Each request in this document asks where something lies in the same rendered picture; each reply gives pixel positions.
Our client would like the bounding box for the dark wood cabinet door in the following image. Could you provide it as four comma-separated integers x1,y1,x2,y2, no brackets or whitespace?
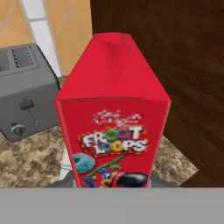
89,0,224,188

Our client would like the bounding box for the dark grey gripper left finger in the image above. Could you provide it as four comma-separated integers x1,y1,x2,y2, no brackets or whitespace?
43,171,79,189

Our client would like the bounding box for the red cereal box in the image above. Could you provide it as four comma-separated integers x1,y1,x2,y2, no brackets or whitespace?
53,31,172,189

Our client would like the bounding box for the grey toaster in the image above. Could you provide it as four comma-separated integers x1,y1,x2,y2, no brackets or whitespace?
0,43,61,144

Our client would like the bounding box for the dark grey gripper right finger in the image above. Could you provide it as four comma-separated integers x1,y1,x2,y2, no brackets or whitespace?
149,170,179,189

